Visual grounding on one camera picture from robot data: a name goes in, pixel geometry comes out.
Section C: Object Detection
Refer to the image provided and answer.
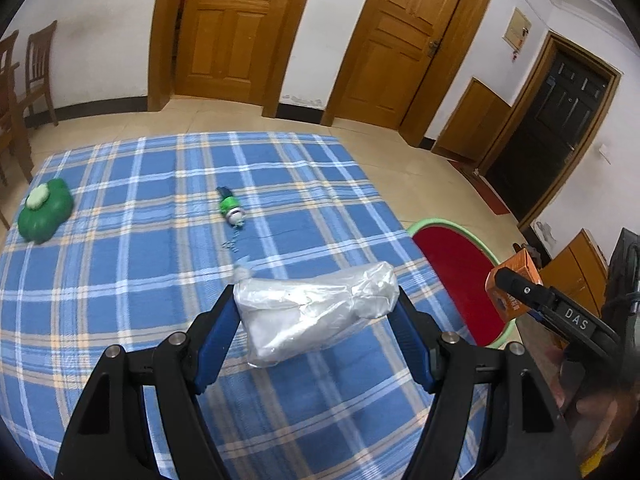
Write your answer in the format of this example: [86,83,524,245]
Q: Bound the white plastic bag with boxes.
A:
[233,262,399,368]

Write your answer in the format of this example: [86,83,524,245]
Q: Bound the orange cardboard box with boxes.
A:
[485,248,542,322]

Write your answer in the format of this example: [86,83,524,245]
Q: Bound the green toy figure keychain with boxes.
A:
[217,186,246,252]

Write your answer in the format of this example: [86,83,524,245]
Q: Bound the person's hand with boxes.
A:
[551,360,639,458]

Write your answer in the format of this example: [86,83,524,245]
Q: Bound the red bin with green rim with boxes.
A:
[408,218,522,349]

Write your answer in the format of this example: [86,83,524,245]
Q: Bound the blue plaid tablecloth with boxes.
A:
[1,131,464,479]

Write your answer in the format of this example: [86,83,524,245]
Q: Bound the red door mat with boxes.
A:
[449,160,510,216]

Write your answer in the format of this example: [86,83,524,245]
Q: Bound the green clover plush toy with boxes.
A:
[17,178,74,244]

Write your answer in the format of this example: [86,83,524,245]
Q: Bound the low wooden cabinet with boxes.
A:
[432,78,511,168]

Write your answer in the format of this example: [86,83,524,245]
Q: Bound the black entrance door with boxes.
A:
[478,32,622,231]

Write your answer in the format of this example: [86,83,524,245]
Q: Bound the near wooden chair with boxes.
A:
[0,29,36,231]

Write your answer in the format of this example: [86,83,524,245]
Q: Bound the wooden chair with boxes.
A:
[21,20,58,126]
[0,29,36,231]

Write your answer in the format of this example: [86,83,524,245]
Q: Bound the left wooden door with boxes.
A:
[148,0,307,117]

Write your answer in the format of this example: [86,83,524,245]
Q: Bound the wooden door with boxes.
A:
[321,0,490,146]
[148,0,307,117]

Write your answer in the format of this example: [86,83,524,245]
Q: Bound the right wooden door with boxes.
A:
[321,0,490,146]

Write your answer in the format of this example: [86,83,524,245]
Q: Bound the far wooden chair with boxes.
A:
[21,20,58,126]

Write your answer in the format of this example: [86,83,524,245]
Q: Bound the wall electrical panel box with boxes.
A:
[503,8,532,52]

